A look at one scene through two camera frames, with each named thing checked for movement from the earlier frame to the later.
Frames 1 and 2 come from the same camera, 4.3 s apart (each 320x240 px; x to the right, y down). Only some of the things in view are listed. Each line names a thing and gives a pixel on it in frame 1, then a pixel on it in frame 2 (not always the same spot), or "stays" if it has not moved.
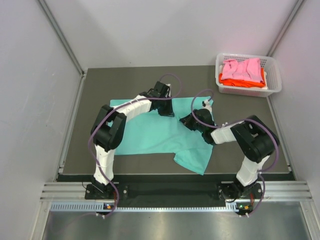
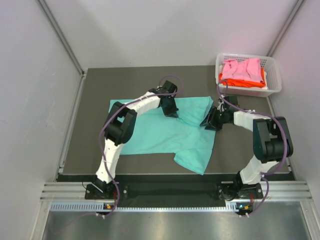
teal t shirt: (148, 132) stays
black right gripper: (187, 121) to (210, 119)
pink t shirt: (250, 69) stays
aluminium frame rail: (275, 191) stays
